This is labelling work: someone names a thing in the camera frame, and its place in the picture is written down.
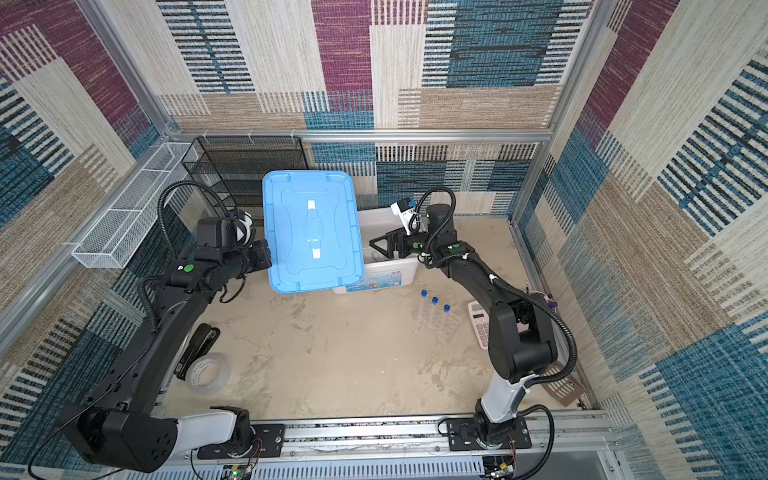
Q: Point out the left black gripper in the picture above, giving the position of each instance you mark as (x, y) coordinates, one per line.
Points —
(263, 252)

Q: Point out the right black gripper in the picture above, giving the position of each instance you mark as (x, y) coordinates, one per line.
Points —
(400, 237)

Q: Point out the white plastic storage bin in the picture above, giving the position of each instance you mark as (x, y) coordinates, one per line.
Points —
(379, 271)

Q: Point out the blue plastic bin lid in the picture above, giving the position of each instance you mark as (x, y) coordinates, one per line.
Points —
(312, 229)

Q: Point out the clear test tube rack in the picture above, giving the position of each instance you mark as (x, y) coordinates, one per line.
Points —
(455, 322)

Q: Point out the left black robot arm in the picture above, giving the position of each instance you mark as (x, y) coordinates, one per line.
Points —
(116, 427)

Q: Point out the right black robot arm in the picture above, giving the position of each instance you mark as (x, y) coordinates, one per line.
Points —
(528, 342)

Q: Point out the pink calculator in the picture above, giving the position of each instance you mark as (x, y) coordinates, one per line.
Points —
(480, 323)

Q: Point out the black stapler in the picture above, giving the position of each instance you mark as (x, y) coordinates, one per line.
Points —
(199, 344)

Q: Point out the clear tape roll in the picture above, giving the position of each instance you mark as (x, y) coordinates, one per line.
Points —
(208, 374)

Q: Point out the brown slotted plastic scoop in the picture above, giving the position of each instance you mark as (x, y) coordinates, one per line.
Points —
(569, 392)

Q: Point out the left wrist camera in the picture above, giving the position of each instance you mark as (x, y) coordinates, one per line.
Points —
(243, 223)

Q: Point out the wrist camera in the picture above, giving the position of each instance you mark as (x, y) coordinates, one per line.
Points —
(243, 223)
(404, 209)

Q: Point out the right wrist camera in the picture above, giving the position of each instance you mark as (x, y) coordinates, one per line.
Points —
(404, 209)

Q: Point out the black wire shelf rack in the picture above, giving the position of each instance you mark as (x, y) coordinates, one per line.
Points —
(234, 166)

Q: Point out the white wire mesh basket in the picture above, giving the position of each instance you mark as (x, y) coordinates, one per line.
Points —
(114, 237)

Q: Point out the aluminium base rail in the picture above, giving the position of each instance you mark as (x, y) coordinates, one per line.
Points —
(574, 445)

